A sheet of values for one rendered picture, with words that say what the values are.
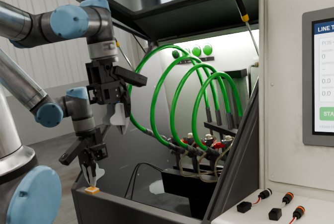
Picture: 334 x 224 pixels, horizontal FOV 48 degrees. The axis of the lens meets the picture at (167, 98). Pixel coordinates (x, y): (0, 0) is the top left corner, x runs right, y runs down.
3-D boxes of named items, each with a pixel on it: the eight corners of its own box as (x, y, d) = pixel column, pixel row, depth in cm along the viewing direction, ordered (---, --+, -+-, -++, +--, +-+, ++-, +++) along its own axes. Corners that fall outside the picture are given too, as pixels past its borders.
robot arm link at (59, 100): (30, 104, 121) (64, 97, 124) (32, 101, 132) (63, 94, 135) (35, 127, 123) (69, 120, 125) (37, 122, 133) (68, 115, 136)
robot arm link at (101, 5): (70, 2, 95) (88, 4, 103) (79, 45, 97) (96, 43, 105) (97, -4, 93) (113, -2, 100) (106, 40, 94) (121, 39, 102)
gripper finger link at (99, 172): (109, 184, 137) (104, 160, 136) (95, 190, 133) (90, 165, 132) (104, 183, 140) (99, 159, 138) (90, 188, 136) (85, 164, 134)
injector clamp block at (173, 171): (167, 210, 138) (160, 171, 136) (186, 199, 145) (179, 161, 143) (245, 233, 113) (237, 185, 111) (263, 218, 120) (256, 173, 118)
